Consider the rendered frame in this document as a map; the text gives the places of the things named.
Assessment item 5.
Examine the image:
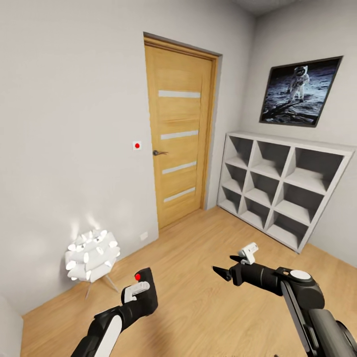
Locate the digital camera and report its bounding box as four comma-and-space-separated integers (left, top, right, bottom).
120, 267, 158, 315

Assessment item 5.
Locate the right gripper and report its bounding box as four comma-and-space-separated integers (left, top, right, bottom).
213, 255, 266, 290

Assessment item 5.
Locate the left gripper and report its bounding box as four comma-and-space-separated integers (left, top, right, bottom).
124, 296, 153, 326

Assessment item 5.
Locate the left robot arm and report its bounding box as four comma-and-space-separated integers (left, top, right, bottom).
71, 281, 153, 357

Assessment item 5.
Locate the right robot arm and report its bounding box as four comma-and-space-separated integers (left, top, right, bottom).
213, 242, 357, 357

